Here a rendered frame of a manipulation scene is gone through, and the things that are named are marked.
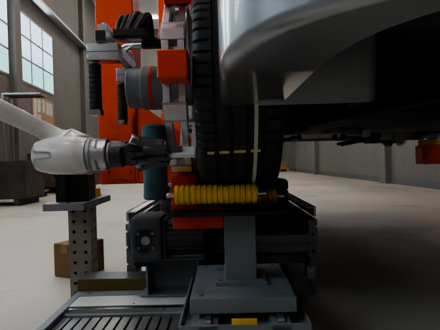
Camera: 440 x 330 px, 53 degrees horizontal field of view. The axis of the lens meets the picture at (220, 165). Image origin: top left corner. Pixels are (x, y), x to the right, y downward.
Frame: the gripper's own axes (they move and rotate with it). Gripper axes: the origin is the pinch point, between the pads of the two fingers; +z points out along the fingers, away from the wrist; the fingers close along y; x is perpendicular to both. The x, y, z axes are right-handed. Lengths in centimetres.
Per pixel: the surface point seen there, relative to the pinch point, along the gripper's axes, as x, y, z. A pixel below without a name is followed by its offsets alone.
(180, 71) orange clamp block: 3.3, 24.2, 1.2
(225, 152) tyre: -2.9, 2.2, 11.7
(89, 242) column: 28, -82, -50
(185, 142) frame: 3.1, 0.8, 0.6
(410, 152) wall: 513, -511, 365
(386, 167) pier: 550, -590, 350
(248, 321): -35.2, -29.9, 16.7
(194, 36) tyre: 13.1, 27.9, 4.6
